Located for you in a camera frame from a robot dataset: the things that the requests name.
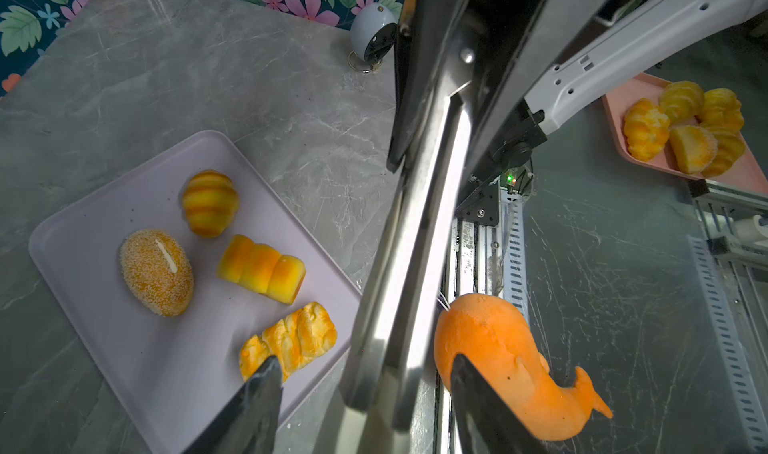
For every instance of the segmented loaf fake bread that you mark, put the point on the segmented loaf fake bread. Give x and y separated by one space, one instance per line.
261 269

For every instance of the striped round fake bread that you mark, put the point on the striped round fake bread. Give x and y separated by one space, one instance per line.
210 203

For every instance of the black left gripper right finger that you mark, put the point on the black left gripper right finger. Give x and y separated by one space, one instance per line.
485 423

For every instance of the sesame oval fake bread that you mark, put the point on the sesame oval fake bread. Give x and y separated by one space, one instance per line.
158 273

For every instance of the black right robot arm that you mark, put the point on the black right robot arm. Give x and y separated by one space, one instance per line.
481 83

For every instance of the orange plush whale toy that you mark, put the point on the orange plush whale toy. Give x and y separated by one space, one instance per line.
496 338

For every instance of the twisted glazed fake bread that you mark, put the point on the twisted glazed fake bread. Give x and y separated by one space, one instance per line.
295 341

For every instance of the spare fake bread roll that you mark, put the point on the spare fake bread roll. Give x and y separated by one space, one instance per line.
722 109
730 147
681 101
646 129
694 148

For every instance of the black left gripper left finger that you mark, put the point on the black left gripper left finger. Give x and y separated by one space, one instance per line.
249 421

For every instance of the pink tray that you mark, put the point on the pink tray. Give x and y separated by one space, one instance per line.
745 172

